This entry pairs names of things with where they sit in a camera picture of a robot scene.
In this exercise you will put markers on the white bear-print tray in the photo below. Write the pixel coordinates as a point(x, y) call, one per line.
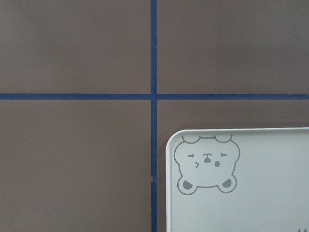
point(238, 180)

